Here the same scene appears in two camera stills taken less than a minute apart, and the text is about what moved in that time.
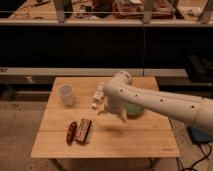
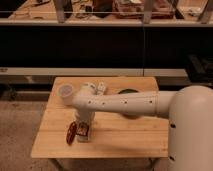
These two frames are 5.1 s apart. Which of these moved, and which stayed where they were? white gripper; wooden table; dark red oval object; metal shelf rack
Moved: white gripper
Stayed: metal shelf rack; dark red oval object; wooden table
